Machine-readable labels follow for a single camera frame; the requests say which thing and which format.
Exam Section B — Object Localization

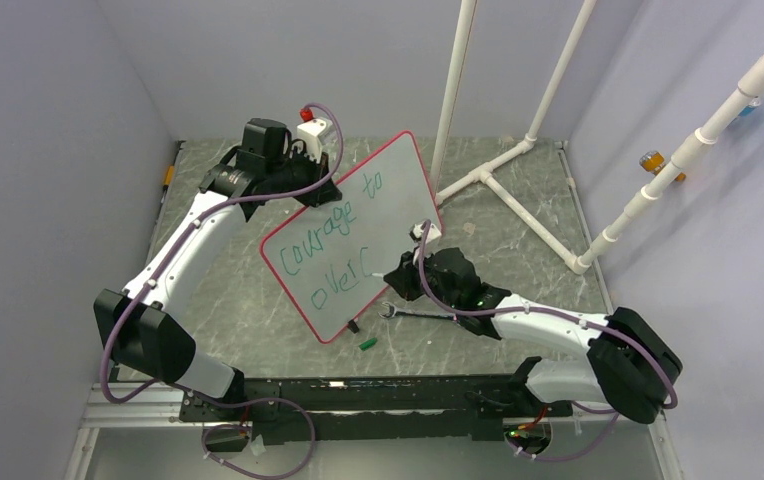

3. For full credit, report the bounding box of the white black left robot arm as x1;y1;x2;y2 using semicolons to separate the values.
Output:
93;108;343;420

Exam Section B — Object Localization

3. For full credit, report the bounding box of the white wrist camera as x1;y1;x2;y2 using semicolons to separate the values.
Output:
296;107;334;163
409;219;442;256

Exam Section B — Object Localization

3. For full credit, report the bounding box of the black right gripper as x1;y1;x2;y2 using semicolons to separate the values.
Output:
385;245;462;311

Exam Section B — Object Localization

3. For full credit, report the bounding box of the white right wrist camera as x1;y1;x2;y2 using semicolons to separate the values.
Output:
409;219;442;256

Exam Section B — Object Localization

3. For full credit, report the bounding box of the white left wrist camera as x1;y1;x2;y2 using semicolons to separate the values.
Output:
296;107;334;163

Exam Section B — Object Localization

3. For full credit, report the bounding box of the white PVC pipe frame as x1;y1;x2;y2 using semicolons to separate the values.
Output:
429;0;599;274

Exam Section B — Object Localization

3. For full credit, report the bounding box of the pink framed whiteboard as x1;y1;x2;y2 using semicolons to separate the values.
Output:
259;131;443;344

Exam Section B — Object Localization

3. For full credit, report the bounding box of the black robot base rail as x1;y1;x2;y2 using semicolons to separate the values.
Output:
179;374;573;446

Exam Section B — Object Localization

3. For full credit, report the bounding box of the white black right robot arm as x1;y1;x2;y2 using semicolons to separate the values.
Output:
382;248;683;424

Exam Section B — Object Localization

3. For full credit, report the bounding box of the aluminium base extrusion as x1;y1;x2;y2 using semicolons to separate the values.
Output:
81;383;184;428

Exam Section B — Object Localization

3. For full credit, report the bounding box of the silver open-end wrench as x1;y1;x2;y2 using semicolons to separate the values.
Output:
378;302;457;322

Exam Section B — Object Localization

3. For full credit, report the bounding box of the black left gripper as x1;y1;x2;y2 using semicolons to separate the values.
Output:
267;146;340;208

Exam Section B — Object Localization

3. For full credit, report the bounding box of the blue wall fitting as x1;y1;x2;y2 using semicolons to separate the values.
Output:
738;97;762;118

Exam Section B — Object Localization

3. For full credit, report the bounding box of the green marker cap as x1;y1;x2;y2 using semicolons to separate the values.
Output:
358;338;378;351

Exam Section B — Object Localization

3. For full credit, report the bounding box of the orange wall fitting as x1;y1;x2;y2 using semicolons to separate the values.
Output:
639;150;667;175

